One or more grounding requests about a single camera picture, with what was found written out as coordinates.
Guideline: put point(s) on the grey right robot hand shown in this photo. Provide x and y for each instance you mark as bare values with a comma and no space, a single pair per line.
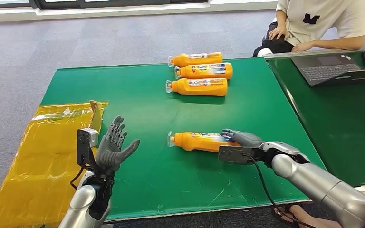
245,138

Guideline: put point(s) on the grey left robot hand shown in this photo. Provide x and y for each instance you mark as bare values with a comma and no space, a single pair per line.
110,154

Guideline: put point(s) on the orange bottle with clear cap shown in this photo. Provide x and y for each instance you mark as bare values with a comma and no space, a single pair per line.
198,141
198,87
198,59
204,71

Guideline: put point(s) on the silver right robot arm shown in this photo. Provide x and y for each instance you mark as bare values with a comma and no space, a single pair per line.
311,182

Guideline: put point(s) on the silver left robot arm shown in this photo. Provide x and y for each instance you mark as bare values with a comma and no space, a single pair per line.
81,201

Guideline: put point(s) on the yellow plastic-wrapped cardboard sheet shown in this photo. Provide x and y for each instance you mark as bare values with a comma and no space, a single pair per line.
44,163

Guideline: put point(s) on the person's foot in sandal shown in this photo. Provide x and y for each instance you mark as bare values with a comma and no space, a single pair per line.
308,218

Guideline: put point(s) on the dark grey laptop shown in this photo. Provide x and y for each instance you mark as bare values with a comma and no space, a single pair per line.
330,69

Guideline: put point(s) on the person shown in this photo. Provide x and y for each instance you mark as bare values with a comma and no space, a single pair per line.
321,22

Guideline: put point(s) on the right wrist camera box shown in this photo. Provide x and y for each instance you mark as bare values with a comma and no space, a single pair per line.
236,154

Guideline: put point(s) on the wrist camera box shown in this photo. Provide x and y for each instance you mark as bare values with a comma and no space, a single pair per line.
85,146
236,154

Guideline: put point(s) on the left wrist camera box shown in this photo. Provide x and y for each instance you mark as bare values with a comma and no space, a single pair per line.
85,146

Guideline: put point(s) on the black window frame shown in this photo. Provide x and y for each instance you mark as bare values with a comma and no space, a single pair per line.
107,3

